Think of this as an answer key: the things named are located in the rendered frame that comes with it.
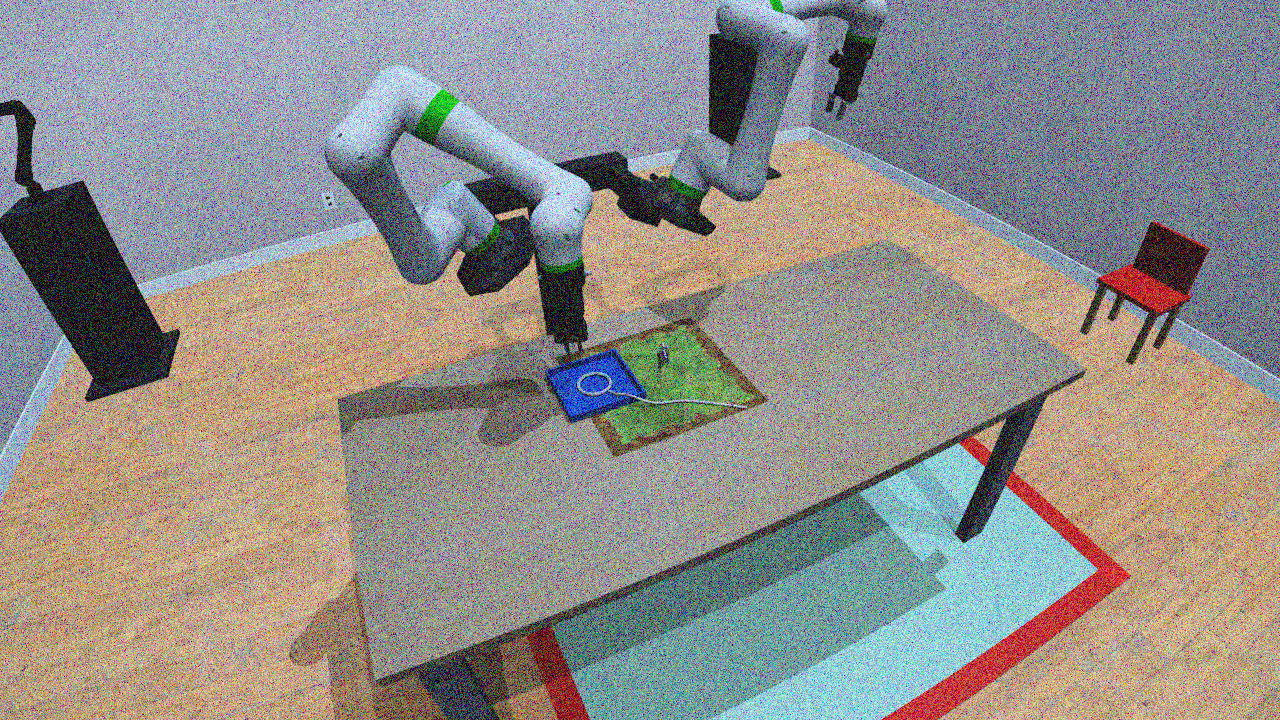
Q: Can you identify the white ring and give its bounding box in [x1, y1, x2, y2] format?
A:
[577, 372, 612, 396]

